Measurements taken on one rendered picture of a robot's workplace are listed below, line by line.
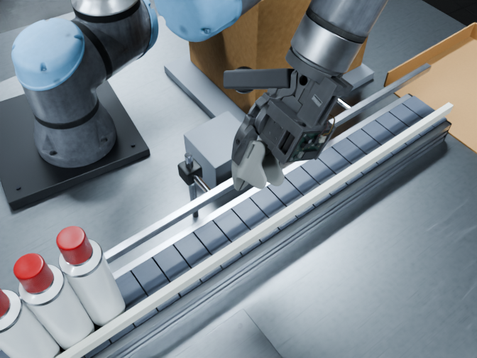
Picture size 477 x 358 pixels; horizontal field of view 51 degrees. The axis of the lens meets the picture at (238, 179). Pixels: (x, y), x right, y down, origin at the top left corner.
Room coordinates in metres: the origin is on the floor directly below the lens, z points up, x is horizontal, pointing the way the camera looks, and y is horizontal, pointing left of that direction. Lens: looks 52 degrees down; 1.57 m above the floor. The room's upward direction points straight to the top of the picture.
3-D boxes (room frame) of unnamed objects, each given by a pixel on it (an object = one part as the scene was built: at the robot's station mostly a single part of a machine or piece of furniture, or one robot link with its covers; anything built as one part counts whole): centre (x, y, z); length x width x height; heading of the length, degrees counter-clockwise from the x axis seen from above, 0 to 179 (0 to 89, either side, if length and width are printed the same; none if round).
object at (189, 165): (0.47, 0.06, 0.91); 0.07 x 0.03 x 0.17; 37
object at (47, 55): (0.66, 0.31, 1.02); 0.13 x 0.12 x 0.14; 143
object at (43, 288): (0.25, 0.23, 0.98); 0.05 x 0.05 x 0.20
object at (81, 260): (0.29, 0.19, 0.98); 0.05 x 0.05 x 0.20
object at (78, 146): (0.66, 0.31, 0.90); 0.15 x 0.15 x 0.10
